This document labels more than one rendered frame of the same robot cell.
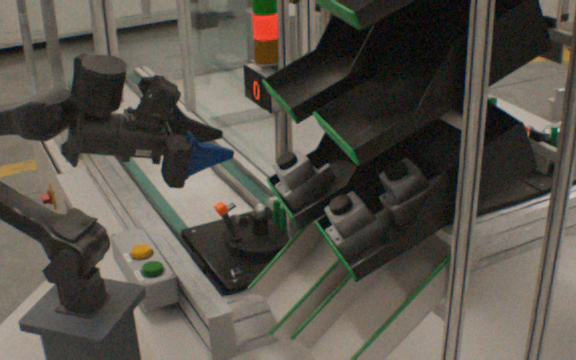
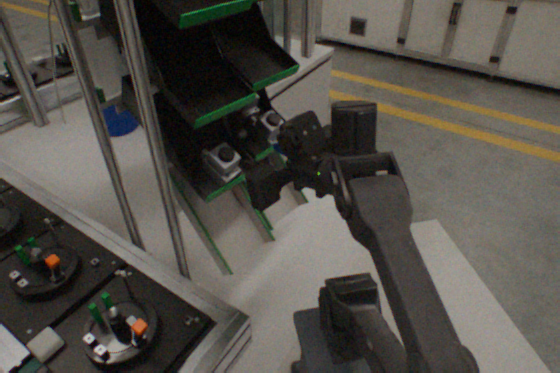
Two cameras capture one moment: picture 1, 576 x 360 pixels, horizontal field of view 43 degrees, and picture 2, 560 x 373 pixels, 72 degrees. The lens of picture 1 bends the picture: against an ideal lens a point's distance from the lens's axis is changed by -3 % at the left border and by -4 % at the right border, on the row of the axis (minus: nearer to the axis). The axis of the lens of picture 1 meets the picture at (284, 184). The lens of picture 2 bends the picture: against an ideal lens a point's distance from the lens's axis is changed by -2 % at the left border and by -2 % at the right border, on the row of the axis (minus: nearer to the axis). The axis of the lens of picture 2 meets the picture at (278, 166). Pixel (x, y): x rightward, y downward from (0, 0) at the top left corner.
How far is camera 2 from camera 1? 131 cm
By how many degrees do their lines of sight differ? 95
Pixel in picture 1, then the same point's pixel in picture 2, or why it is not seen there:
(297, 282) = (221, 240)
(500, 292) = (112, 216)
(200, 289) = (210, 350)
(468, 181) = not seen: hidden behind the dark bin
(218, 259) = (166, 351)
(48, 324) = not seen: hidden behind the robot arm
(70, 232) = (364, 280)
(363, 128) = (262, 69)
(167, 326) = not seen: outside the picture
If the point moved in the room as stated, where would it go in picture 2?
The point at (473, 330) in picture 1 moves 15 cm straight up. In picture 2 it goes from (158, 219) to (147, 179)
